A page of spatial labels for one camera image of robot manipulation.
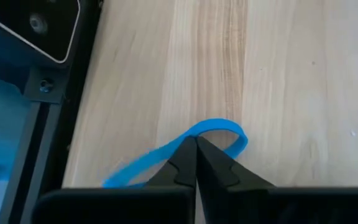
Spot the blue rubber band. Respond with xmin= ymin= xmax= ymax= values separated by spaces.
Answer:
xmin=101 ymin=117 xmax=249 ymax=189

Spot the small black camera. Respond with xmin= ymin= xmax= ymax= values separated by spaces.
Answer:
xmin=0 ymin=0 xmax=83 ymax=65

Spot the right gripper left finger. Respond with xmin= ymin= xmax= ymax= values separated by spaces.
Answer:
xmin=31 ymin=136 xmax=198 ymax=224

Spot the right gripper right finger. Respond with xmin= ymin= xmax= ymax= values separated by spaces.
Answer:
xmin=196 ymin=136 xmax=358 ymax=224

